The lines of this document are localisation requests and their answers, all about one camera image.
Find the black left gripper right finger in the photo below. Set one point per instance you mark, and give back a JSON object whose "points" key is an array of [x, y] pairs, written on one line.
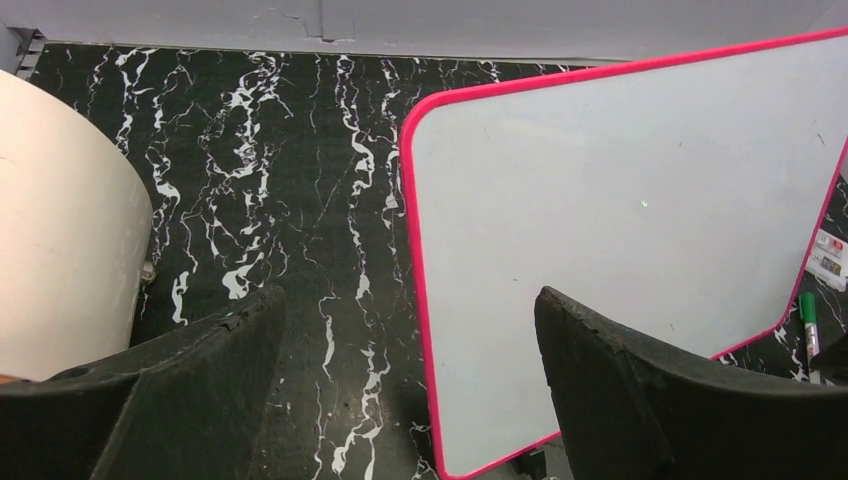
{"points": [[630, 406]]}

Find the black whiteboard clip left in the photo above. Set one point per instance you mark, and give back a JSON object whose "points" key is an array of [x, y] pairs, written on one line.
{"points": [[532, 464]]}

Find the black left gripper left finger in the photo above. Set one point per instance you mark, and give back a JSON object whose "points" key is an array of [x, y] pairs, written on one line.
{"points": [[186, 405]]}

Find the white printed plastic package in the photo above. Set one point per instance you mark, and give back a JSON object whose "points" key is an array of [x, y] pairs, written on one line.
{"points": [[827, 260]]}

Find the beige cylindrical drum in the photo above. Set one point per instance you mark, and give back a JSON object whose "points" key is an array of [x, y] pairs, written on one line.
{"points": [[75, 224]]}

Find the pink framed whiteboard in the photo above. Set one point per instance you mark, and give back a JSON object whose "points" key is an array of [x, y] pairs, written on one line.
{"points": [[678, 195]]}

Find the green white marker pen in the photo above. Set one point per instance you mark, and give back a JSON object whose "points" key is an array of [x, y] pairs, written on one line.
{"points": [[808, 315]]}

